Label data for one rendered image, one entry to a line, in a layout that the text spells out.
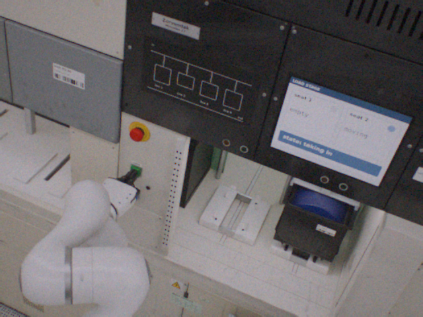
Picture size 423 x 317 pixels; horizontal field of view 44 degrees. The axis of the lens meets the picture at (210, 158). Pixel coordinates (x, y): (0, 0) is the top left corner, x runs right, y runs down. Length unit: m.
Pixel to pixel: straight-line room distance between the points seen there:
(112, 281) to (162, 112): 0.61
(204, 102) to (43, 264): 0.61
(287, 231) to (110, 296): 0.96
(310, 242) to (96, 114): 0.82
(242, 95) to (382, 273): 0.59
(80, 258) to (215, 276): 0.90
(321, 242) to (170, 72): 0.79
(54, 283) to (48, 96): 0.78
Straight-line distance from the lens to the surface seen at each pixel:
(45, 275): 0.96
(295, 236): 1.82
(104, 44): 1.43
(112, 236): 1.31
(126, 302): 0.98
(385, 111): 1.24
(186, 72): 1.34
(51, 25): 1.50
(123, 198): 1.50
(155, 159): 1.55
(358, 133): 1.28
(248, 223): 1.93
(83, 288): 0.96
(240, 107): 1.32
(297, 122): 1.30
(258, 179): 2.17
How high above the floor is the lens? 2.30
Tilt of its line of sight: 40 degrees down
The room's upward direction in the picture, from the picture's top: 12 degrees clockwise
